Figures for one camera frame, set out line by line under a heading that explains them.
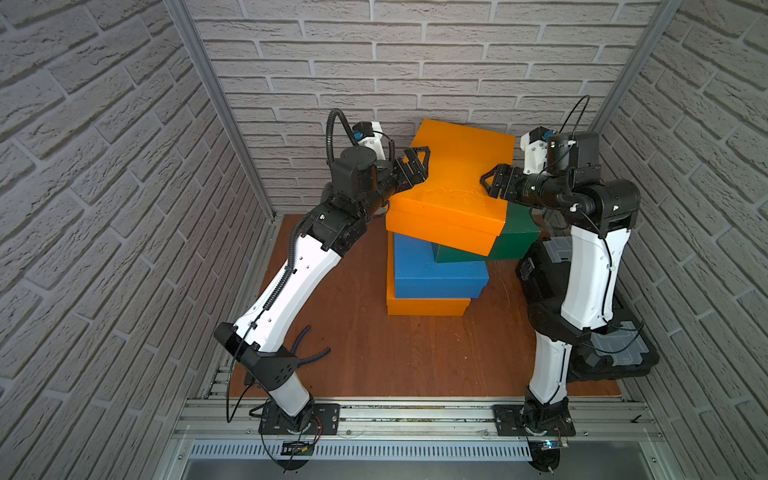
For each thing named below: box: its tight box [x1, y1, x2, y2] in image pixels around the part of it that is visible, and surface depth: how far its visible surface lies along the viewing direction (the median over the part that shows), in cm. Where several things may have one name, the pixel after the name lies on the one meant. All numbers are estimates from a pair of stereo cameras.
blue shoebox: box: [394, 233, 490, 299], surface depth 78 cm
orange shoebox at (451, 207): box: [386, 119, 515, 256], surface depth 60 cm
